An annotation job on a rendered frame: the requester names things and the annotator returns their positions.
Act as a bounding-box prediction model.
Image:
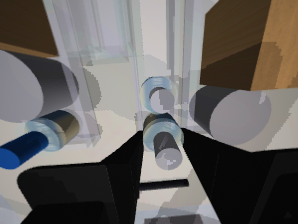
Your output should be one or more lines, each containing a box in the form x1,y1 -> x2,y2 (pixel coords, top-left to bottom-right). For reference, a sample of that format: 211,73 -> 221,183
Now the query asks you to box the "brown wooden block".
200,0 -> 298,91
0,0 -> 58,58

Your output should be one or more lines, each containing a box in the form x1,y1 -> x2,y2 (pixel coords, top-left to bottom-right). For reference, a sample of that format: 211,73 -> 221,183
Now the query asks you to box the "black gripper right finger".
181,128 -> 298,224

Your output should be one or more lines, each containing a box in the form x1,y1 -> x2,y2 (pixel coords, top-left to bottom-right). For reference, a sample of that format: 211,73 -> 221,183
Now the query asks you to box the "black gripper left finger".
17,130 -> 144,224

